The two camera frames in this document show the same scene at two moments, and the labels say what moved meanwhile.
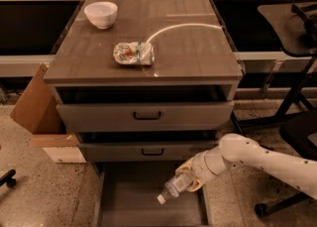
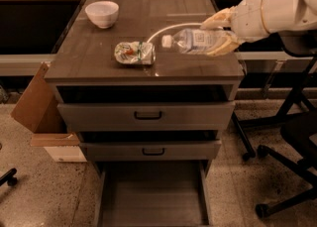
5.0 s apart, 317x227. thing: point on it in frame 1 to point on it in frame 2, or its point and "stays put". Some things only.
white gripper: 198,169 to 248,19
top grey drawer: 149,117 stays put
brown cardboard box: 38,110 stays put
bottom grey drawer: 128,191 stays put
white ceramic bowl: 102,14 stays put
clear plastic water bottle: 174,187 to 194,41
